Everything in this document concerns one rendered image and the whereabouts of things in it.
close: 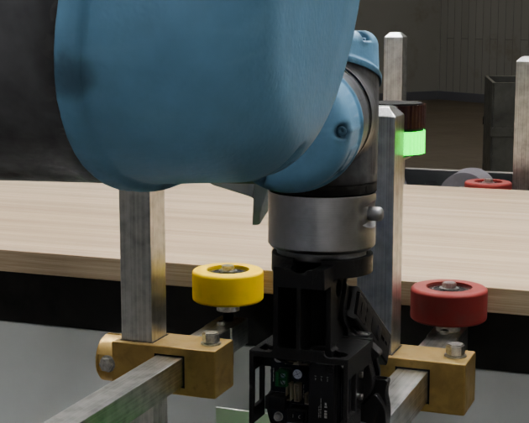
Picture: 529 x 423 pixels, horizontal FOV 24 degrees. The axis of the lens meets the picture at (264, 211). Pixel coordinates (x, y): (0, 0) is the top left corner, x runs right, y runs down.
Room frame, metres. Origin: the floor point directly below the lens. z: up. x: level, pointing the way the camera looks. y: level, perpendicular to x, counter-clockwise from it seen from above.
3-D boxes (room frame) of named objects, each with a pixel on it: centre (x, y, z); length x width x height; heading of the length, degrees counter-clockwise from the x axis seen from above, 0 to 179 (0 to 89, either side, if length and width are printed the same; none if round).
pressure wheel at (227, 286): (1.34, 0.04, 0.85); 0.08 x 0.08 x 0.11
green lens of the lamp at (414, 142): (1.19, -0.13, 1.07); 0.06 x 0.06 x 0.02
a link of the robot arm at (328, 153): (0.75, -0.01, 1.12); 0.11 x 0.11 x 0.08; 80
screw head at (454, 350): (1.11, -0.18, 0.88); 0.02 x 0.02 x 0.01
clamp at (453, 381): (1.14, -0.13, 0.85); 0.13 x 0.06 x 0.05; 69
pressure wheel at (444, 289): (1.25, -0.19, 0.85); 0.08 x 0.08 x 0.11
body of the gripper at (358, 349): (0.83, -0.04, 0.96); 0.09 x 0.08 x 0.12; 159
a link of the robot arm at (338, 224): (0.84, -0.04, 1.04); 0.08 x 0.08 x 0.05
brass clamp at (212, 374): (1.22, 0.10, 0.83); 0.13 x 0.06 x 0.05; 69
